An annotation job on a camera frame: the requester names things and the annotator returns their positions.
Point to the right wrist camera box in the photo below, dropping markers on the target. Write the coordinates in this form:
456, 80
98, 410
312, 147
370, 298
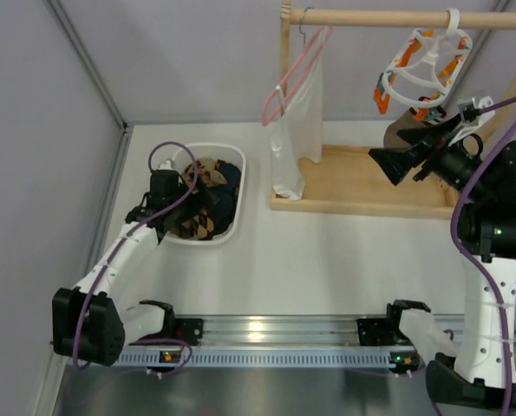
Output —
474, 112

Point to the dark navy ribbed sock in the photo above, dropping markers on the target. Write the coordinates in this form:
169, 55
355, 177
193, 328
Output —
232, 176

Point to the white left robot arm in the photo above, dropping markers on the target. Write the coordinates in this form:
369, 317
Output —
88, 322

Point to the wooden clothes rack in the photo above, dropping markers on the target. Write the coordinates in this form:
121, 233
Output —
348, 181

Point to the aluminium mounting rail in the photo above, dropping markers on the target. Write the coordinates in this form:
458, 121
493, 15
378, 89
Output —
288, 331

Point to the white sock clip hanger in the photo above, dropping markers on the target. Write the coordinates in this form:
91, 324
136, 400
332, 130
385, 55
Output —
425, 69

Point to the pink wire hanger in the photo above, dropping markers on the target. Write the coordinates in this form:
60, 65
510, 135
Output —
292, 78

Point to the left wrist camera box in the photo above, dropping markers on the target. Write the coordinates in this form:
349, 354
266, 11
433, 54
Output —
166, 165

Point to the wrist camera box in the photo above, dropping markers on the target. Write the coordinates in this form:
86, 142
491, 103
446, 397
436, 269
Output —
474, 112
166, 165

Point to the white hanging cloth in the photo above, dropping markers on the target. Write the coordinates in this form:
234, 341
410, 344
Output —
298, 134

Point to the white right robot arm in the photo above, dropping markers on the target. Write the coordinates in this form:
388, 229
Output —
480, 371

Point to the grey slotted cable duct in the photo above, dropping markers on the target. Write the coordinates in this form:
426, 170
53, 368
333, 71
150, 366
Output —
344, 358

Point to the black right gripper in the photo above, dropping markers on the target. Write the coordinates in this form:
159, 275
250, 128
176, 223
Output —
425, 157

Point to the brown argyle sock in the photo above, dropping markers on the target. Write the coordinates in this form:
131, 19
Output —
199, 227

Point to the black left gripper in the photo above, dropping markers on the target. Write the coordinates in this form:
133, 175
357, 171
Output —
192, 204

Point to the white perforated plastic basket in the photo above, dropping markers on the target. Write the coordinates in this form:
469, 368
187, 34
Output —
225, 212

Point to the beige orange argyle sock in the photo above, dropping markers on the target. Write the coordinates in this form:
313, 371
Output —
210, 173

